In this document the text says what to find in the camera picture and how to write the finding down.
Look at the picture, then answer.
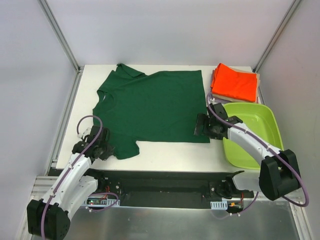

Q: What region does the dark green t-shirt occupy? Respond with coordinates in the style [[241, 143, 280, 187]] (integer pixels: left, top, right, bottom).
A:
[[92, 63, 210, 160]]

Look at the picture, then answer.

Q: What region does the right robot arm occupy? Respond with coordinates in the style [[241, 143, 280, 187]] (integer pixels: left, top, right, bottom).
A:
[[194, 103, 306, 201]]

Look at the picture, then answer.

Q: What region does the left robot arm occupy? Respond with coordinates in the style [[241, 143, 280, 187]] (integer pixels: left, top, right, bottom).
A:
[[26, 125, 114, 240]]

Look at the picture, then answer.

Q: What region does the lime green plastic tray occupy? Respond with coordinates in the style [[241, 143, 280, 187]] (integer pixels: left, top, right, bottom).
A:
[[223, 102, 284, 170]]

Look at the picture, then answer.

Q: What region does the orange folded t-shirt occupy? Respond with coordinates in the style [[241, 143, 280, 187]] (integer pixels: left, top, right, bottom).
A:
[[210, 62, 258, 103]]

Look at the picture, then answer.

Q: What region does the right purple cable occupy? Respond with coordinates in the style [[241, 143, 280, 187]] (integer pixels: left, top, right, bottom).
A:
[[206, 92, 310, 221]]

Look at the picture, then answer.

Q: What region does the purple cable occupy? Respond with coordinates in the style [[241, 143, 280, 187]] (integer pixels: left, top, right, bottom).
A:
[[206, 92, 310, 221], [39, 114, 120, 240]]

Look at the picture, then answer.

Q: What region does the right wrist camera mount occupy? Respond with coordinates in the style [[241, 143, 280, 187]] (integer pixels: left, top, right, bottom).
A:
[[209, 97, 221, 105]]

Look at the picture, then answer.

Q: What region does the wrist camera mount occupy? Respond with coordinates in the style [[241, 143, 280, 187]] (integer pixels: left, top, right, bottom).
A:
[[209, 97, 221, 105], [77, 127, 91, 141]]

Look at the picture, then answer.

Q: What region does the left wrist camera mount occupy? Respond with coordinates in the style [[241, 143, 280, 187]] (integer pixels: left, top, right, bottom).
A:
[[77, 127, 91, 141]]

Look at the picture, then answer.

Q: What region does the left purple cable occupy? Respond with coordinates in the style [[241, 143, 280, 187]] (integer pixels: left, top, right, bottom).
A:
[[39, 114, 120, 240]]

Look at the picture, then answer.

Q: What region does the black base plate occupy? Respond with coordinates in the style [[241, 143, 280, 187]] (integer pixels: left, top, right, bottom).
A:
[[47, 167, 261, 208]]

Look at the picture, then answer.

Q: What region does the left white cable duct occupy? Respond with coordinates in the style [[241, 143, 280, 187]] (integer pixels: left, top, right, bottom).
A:
[[82, 196, 121, 208]]

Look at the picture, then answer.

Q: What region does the white cable duct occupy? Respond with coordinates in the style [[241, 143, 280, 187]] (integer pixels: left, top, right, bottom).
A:
[[210, 200, 228, 211], [82, 196, 121, 208]]

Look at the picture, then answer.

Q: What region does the right white cable duct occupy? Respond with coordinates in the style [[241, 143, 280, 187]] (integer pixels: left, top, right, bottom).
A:
[[210, 200, 228, 211]]

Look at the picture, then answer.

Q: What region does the left aluminium frame post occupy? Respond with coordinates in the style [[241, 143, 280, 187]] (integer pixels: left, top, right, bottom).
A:
[[37, 0, 81, 73]]

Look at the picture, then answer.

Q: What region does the aluminium frame post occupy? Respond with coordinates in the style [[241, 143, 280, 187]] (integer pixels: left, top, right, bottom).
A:
[[37, 0, 81, 73], [252, 0, 303, 73]]

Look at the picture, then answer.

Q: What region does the right aluminium frame post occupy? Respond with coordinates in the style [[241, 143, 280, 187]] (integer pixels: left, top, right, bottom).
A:
[[252, 0, 303, 73]]

